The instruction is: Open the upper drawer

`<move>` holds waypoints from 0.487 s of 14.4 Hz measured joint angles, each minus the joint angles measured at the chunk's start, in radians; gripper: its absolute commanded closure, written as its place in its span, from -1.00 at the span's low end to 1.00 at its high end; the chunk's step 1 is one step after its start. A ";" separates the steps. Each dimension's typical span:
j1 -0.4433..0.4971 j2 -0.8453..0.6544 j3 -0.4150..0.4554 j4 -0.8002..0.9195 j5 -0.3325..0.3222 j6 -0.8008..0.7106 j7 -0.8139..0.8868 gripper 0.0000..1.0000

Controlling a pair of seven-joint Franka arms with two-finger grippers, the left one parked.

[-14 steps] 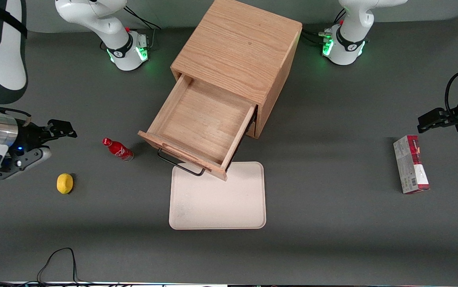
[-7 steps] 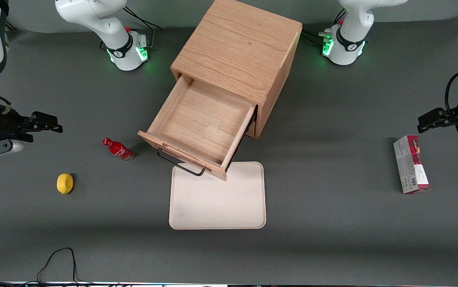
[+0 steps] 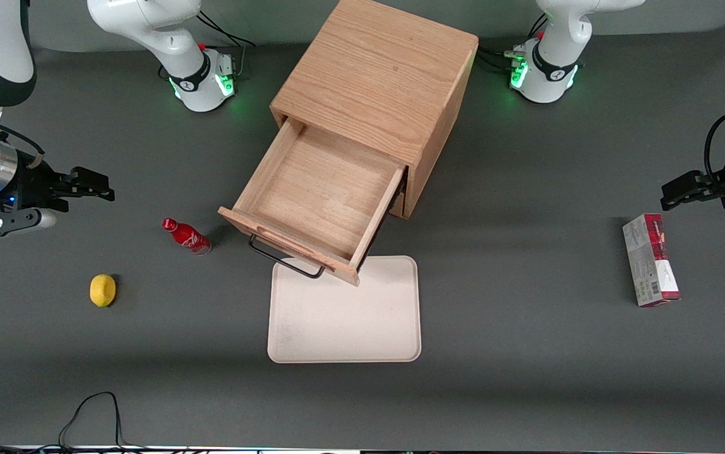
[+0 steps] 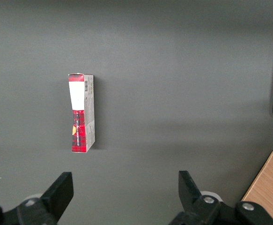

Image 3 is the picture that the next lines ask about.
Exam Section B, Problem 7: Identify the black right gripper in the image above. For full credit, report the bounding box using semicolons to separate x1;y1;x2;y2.
4;154;115;212

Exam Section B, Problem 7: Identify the black metal drawer handle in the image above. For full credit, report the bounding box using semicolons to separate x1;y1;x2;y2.
248;233;326;279

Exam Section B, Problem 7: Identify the wooden drawer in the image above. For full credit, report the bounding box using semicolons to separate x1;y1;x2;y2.
218;117;409;288

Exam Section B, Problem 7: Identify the red plaid carton box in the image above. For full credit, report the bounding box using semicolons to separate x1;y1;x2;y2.
622;213;682;308

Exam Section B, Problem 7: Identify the yellow lemon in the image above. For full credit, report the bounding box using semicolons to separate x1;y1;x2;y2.
90;274;117;308

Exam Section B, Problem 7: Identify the red cola bottle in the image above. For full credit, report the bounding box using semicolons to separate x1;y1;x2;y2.
161;218;212;255

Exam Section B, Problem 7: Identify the white rectangular tray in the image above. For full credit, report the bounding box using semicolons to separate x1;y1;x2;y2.
267;255;422;364

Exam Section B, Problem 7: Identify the light wooden board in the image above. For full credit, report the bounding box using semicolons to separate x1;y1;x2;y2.
270;0;480;220

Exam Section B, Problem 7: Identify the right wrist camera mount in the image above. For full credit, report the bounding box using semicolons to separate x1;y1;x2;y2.
0;207;58;243

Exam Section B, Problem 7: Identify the black right arm wrist cable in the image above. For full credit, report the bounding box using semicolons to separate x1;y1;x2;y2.
0;106;45;166

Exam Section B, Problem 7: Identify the black right arm base cable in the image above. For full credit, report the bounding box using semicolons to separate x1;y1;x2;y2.
196;10;257;78

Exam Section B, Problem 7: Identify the black arm base cable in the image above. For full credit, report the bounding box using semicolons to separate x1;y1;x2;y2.
196;10;257;78
476;14;547;75

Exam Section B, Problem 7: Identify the black cable on table edge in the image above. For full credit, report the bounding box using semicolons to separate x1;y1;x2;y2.
0;392;171;454

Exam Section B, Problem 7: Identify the black left arm base cable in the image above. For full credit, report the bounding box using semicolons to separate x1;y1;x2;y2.
476;14;547;75

